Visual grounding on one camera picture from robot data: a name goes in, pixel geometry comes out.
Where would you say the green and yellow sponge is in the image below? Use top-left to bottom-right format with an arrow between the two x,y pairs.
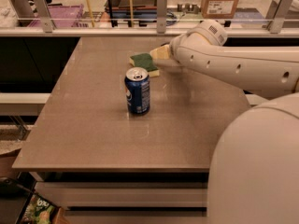
129,53 -> 160,77

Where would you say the green snack bag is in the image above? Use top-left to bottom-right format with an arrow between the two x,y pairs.
20,194 -> 57,224

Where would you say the purple plastic crate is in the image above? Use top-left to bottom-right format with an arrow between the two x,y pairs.
29,5 -> 83,28

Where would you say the grey metal right post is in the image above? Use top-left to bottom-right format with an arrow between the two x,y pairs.
266,0 -> 299,34

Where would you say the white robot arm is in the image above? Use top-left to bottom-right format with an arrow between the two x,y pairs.
150,20 -> 299,224

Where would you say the cardboard box with label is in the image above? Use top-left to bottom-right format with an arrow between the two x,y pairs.
201,0 -> 239,19

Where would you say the yellow broom handle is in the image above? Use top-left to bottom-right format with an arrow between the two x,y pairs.
86,0 -> 95,28

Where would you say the blue Pepsi soda can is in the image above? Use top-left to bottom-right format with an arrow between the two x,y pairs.
124,67 -> 150,114

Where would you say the grey metal railing post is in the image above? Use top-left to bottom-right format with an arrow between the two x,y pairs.
157,0 -> 167,34

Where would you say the grey drawer cabinet front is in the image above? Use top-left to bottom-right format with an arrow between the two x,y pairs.
36,182 -> 208,224

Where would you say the grey metal left post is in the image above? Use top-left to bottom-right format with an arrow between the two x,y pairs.
34,0 -> 55,33

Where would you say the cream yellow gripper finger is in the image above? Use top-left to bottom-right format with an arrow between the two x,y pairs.
149,44 -> 170,60

